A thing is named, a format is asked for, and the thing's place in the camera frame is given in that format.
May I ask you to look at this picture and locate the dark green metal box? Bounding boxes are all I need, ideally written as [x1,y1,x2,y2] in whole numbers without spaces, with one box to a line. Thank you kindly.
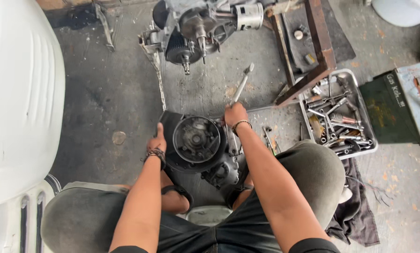
[358,70,420,145]

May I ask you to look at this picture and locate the person's right hand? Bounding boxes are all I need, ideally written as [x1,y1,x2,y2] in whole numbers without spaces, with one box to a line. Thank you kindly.
[223,102,249,129]

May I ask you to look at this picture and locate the black engine case with stator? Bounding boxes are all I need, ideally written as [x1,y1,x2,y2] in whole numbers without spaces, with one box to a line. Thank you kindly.
[155,110,250,191]

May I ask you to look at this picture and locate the black sandal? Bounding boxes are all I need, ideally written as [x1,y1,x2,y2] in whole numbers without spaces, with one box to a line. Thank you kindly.
[160,185,194,214]
[226,184,255,210]

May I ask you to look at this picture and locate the dark beaded bracelet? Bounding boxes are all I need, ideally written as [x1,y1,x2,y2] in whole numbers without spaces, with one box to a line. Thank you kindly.
[142,147,167,171]

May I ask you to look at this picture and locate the white scooter body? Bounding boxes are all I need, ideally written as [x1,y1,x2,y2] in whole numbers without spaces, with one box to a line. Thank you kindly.
[0,0,66,253]

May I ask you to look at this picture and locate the white plastic stool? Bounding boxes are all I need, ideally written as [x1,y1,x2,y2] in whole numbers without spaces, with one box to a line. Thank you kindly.
[185,205,234,227]

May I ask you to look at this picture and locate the silver wrench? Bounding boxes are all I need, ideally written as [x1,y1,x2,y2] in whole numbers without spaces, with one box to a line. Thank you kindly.
[262,125,278,156]

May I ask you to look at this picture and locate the grey engine block with piston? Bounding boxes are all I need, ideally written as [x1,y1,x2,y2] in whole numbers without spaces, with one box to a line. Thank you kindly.
[150,0,265,75]

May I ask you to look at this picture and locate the person's right leg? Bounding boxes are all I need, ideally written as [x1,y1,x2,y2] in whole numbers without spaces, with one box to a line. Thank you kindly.
[231,139,353,253]

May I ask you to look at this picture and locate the long grey metal bar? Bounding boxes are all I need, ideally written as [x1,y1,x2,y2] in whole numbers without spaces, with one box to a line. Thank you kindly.
[138,30,167,112]

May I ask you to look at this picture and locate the heap of sockets and tools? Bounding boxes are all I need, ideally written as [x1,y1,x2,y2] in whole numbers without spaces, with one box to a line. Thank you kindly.
[303,75,374,156]

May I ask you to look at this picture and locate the thin dark wires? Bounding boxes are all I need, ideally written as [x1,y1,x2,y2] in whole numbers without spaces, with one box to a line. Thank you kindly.
[346,175,394,207]

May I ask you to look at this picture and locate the white rounded panel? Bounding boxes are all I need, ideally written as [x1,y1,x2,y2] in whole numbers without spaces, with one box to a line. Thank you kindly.
[371,0,420,28]

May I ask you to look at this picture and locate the person's left hand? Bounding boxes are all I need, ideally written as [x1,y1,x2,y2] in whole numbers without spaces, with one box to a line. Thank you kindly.
[146,122,167,153]

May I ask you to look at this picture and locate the thin tan cord bracelet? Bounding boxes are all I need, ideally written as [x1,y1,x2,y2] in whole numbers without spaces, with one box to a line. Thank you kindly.
[231,120,253,137]

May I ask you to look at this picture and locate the rusty metal stand frame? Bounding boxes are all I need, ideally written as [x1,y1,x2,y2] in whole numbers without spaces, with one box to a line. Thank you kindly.
[265,0,338,107]

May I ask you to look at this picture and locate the rusty blue-grey metal toolbox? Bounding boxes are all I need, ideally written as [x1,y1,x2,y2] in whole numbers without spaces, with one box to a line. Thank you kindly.
[394,61,420,147]

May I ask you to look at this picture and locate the person's leg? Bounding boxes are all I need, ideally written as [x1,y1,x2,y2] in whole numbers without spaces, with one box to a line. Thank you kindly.
[40,181,191,253]
[231,139,353,253]

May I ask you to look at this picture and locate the person's left leg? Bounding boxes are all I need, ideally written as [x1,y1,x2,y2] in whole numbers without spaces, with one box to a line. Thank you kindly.
[40,181,191,253]

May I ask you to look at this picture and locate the white metal tray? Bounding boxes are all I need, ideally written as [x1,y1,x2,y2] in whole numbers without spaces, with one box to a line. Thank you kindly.
[297,68,379,161]

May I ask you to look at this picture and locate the silver socket wrench handle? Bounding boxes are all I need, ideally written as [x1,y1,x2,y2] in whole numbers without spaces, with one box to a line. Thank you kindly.
[229,63,255,107]

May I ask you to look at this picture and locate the dark grey rag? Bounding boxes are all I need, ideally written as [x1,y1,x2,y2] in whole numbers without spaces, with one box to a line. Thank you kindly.
[325,157,381,247]

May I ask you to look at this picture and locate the bent grey metal bracket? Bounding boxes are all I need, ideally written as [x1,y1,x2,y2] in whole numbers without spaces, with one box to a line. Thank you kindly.
[94,3,116,53]

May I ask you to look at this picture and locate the silver metal rod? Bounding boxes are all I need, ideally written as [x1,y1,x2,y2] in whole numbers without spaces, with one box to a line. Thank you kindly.
[246,100,301,114]

